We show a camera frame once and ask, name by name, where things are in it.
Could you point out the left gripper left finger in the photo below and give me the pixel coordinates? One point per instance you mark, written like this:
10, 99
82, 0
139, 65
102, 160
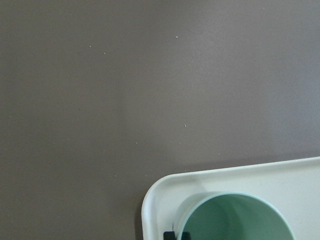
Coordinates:
169, 235

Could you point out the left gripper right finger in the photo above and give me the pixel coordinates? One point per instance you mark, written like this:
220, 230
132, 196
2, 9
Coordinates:
186, 236

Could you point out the green plastic cup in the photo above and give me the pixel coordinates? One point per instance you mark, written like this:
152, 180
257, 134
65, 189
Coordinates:
229, 216

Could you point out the cream serving tray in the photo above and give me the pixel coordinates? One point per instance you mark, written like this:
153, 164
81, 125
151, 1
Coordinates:
292, 187

